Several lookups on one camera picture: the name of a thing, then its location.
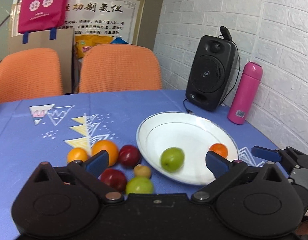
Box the small yellow-orange citrus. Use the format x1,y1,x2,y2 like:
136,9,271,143
67,147,89,163

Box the dark red plum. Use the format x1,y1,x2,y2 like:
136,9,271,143
117,145,141,168
100,168,127,193

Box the small orange tangerine on plate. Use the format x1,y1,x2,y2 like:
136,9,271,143
209,143,228,158

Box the large orange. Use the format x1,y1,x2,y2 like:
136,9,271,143
91,140,119,167

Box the white round plate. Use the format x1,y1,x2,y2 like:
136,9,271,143
136,112,239,185

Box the small tan fruit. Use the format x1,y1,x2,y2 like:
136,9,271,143
133,164,152,179

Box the green apple on table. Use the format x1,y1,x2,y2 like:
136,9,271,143
125,176,155,194

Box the green apple on plate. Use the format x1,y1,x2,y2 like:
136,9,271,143
160,147,185,172

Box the pink thermos bottle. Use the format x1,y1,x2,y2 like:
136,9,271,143
227,61,263,125

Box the blue patterned tablecloth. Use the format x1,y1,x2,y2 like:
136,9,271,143
0,90,275,239

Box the black speaker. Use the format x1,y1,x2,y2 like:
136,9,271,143
185,26,239,111

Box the right orange chair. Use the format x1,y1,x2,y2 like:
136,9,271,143
78,44,162,93

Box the orange chair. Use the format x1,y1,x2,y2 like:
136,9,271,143
78,44,162,93
0,48,63,103

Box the left orange chair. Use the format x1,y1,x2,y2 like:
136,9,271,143
0,48,63,103

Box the yellow plastic bag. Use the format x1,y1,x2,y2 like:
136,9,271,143
74,34,114,59

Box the brown cardboard box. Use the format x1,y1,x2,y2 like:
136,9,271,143
8,28,75,94

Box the white chinese text poster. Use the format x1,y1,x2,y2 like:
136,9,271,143
11,0,144,46

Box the magenta fabric bag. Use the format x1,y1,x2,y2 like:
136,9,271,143
18,0,68,34

